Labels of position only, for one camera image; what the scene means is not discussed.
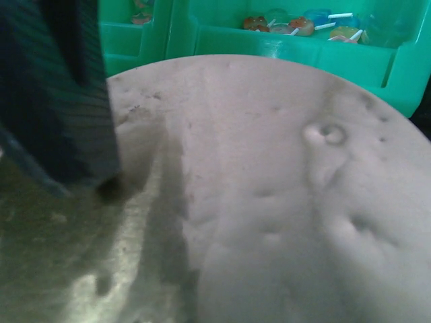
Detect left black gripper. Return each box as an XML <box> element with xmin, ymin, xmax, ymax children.
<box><xmin>1</xmin><ymin>1</ymin><xmax>121</xmax><ymax>195</ymax></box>

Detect green bin gummy candies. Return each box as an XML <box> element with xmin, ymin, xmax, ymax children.
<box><xmin>98</xmin><ymin>0</ymin><xmax>172</xmax><ymax>76</ymax></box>

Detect gold jar lid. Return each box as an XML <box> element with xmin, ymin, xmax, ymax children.
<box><xmin>1</xmin><ymin>55</ymin><xmax>430</xmax><ymax>322</ymax></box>

